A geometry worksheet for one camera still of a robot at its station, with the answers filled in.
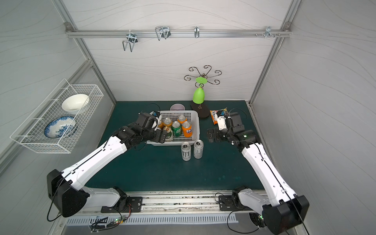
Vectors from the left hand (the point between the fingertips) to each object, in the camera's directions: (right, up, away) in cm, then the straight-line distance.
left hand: (159, 132), depth 78 cm
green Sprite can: (+8, 0, +14) cm, 17 cm away
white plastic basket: (+18, +9, +24) cm, 31 cm away
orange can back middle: (+2, +5, +15) cm, 16 cm away
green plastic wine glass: (+22, +22, +17) cm, 36 cm away
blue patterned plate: (-42, +4, -13) cm, 44 cm away
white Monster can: (+15, -10, +2) cm, 18 cm away
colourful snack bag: (+29, +8, -8) cm, 31 cm away
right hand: (+29, +1, -2) cm, 29 cm away
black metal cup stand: (+26, +14, +36) cm, 47 cm away
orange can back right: (+11, +7, +17) cm, 22 cm away
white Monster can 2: (+21, -10, +2) cm, 24 cm away
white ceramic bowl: (-41, +15, -7) cm, 44 cm away
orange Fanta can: (+15, 0, +14) cm, 21 cm away
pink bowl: (+6, +16, +33) cm, 37 cm away
